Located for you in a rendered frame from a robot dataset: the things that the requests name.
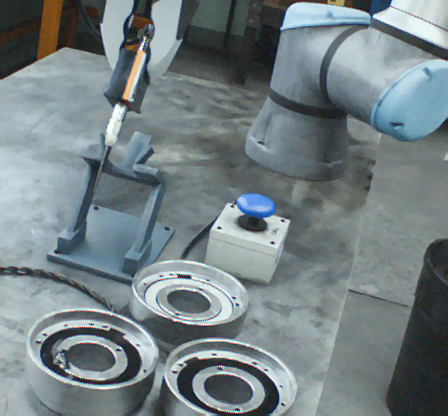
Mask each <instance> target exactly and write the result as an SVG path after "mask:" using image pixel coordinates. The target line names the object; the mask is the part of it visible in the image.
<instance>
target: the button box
mask: <svg viewBox="0 0 448 416"><path fill-rule="evenodd" d="M247 217H248V215H246V214H244V213H242V212H241V211H240V210H239V209H238V208H237V206H236V205H234V204H230V203H228V204H227V205H226V207H225V208H224V210H223V211H222V213H221V215H220V216H219V218H218V219H217V221H216V223H215V224H214V226H213V227H212V229H211V234H210V239H209V244H208V249H207V254H206V259H205V264H207V265H210V266H213V267H216V268H218V269H220V270H223V271H225V272H226V273H228V274H230V275H231V276H235V277H238V278H242V279H248V280H252V281H255V282H258V283H262V284H265V285H269V283H270V280H271V278H272V275H273V273H274V271H275V268H276V266H277V263H278V261H279V259H280V256H281V253H282V249H283V245H284V241H285V237H286V232H287V228H288V224H289V220H287V219H283V218H280V217H276V216H273V215H272V216H270V217H267V218H259V220H258V223H256V224H252V223H249V222H248V221H247Z"/></svg>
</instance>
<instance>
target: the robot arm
mask: <svg viewBox="0 0 448 416"><path fill-rule="evenodd" d="M96 1H97V7H98V14H99V17H98V20H99V23H100V25H101V30H102V36H103V44H104V47H105V52H106V55H107V57H108V60H109V63H110V64H109V65H110V67H111V70H112V72H114V68H115V65H116V62H117V59H118V55H119V53H120V50H121V48H124V49H125V43H126V41H127V39H128V38H129V37H130V30H129V28H130V27H131V24H132V21H133V16H134V13H135V12H136V11H137V7H138V3H139V0H96ZM199 2H200V0H159V1H158V2H156V3H154V4H153V5H152V10H151V19H152V21H153V23H154V26H155V34H154V36H153V38H152V40H151V43H150V49H151V55H150V57H149V60H148V63H147V66H145V67H146V69H145V71H146V79H147V84H148V85H153V84H154V83H155V82H156V81H157V80H158V78H159V77H160V76H161V75H162V74H163V73H164V72H165V71H166V70H167V68H168V67H169V65H170V63H171V61H172V59H173V57H174V55H175V53H176V51H177V49H178V47H179V45H180V44H181V42H182V38H183V34H184V31H185V29H186V27H187V26H188V24H189V23H190V21H191V19H192V17H193V15H194V13H195V12H196V10H197V8H198V5H199ZM390 5H391V6H390V8H389V9H386V10H384V11H382V12H381V13H378V14H376V15H373V17H372V21H371V17H370V15H369V14H368V13H367V12H364V11H360V10H355V9H350V8H345V7H338V6H330V5H321V4H318V3H297V4H294V5H292V6H291V7H289V8H288V10H287V12H286V15H285V21H284V25H283V27H282V28H281V31H282V33H281V37H280V42H279V46H278V50H277V54H276V59H275V64H274V66H275V68H274V72H273V76H272V81H271V86H270V90H269V95H268V99H267V101H266V103H265V105H264V106H263V108H262V109H261V110H260V112H259V114H258V115H257V117H256V119H255V120H254V122H253V124H252V125H251V127H250V129H249V131H248V133H247V137H246V141H245V146H244V149H245V152H246V153H247V156H248V157H249V158H250V159H251V160H252V161H254V162H255V163H257V164H258V165H260V166H262V167H264V168H266V169H268V170H270V171H273V172H275V173H278V174H281V175H284V176H288V177H292V178H297V179H302V180H310V181H329V180H335V179H338V178H341V177H343V176H344V175H345V174H346V169H347V165H348V161H349V141H348V125H347V118H348V114H350V115H351V116H353V117H355V118H356V119H358V120H360V121H362V122H364V123H366V124H368V125H369V126H371V127H373V128H374V129H375V130H376V131H377V132H379V133H380V134H385V135H388V136H391V137H393V138H395V139H396V140H399V141H403V142H412V141H417V140H419V139H421V138H425V137H427V136H428V135H429V134H430V133H432V132H434V131H435V130H436V129H437V127H439V126H440V125H441V124H442V122H444V121H445V119H446V118H447V116H448V0H392V2H391V4H390Z"/></svg>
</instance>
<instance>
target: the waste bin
mask: <svg viewBox="0 0 448 416"><path fill-rule="evenodd" d="M414 296H415V299H414V302H413V305H412V308H411V312H410V316H409V320H408V323H407V326H406V330H405V334H404V338H403V341H402V345H401V349H400V352H399V355H398V359H397V363H396V367H395V370H394V372H393V374H392V378H391V381H390V384H389V388H388V392H387V404H388V408H389V410H390V412H391V413H392V414H393V416H448V236H447V237H442V238H438V239H436V240H434V241H432V242H431V243H430V244H429V246H428V247H427V249H426V251H425V254H424V258H423V268H422V270H421V272H420V276H419V279H418V283H417V287H416V292H415V294H414Z"/></svg>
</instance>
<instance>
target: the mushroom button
mask: <svg viewBox="0 0 448 416"><path fill-rule="evenodd" d="M236 206H237V208H238V209H239V210H240V211H241V212H242V213H244V214H246V215H248V217H247V221H248V222H249V223H252V224H256V223H258V220H259V218H267V217H270V216H272V215H273V214H274V211H275V206H274V203H273V201H271V200H270V199H269V198H267V197H265V196H262V195H259V194H243V195H241V196H240V197H239V198H238V200H237V204H236Z"/></svg>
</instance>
